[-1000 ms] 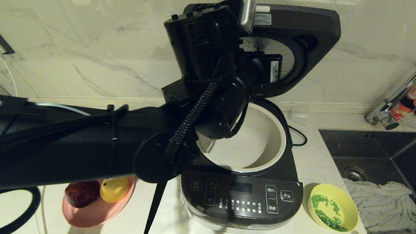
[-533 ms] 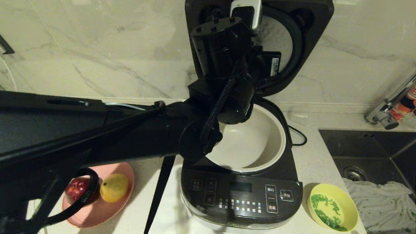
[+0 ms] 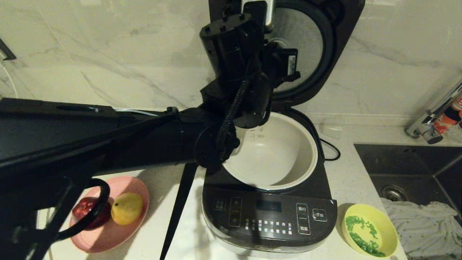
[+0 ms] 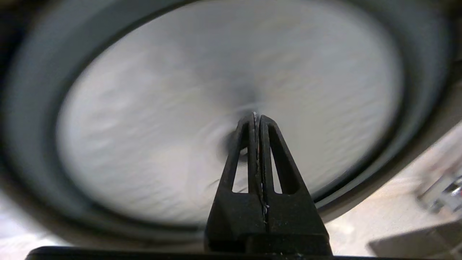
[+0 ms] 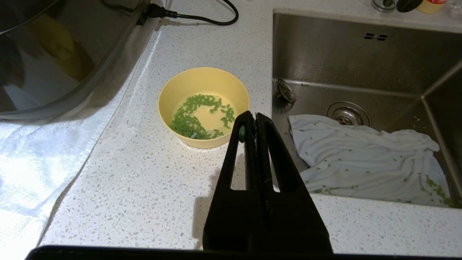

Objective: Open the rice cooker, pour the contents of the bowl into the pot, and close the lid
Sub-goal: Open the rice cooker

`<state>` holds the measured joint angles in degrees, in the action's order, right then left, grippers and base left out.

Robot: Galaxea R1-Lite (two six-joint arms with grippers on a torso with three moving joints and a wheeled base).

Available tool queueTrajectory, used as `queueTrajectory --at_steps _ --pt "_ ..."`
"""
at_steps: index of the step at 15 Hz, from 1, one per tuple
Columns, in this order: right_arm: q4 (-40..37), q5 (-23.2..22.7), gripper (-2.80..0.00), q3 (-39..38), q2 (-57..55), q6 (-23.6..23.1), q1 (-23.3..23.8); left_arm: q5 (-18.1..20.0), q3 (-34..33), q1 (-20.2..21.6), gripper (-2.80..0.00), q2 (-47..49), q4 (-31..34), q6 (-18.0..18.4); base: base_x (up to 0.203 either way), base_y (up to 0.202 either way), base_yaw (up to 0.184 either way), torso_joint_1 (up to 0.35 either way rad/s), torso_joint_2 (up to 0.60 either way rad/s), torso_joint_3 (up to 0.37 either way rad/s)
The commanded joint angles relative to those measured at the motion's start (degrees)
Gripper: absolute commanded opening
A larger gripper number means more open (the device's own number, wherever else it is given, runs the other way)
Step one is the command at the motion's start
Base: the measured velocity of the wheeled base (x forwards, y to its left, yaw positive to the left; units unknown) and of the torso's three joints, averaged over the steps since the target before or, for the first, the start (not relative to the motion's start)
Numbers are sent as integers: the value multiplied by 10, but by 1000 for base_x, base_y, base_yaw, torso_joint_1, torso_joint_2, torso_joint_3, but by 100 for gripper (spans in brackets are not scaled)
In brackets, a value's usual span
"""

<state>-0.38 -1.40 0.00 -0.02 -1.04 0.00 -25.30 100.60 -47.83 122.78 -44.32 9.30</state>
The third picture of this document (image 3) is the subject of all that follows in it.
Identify orange dish soap bottle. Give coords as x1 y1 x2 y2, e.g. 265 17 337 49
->
433 96 462 135

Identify white speckled cloth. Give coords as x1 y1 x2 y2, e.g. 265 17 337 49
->
381 198 462 259

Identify steel sink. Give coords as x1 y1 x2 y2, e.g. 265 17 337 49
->
354 144 462 260

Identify chrome faucet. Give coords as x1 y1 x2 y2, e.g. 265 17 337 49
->
404 79 462 145

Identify red apple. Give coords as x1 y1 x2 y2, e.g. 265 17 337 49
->
72 197 112 231

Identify braided left arm cable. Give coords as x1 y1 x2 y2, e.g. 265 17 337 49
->
216 79 252 164

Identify black power cord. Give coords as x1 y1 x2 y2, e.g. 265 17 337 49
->
319 138 341 162

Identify sink drain strainer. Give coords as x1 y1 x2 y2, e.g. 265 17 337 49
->
382 185 410 202

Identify yellow bowl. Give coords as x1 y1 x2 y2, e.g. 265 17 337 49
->
341 204 399 259

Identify black flat strip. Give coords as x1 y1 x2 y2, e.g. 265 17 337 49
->
160 162 198 260

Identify white cable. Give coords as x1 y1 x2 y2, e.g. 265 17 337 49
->
0 62 18 99

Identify black wall socket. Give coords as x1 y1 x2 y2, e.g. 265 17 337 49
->
0 38 17 61

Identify yellow pear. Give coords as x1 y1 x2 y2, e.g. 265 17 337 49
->
111 192 144 225

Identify chopped green onions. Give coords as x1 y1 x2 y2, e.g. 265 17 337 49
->
346 216 387 257

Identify pink plate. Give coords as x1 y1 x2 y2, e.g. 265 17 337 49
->
69 176 150 253

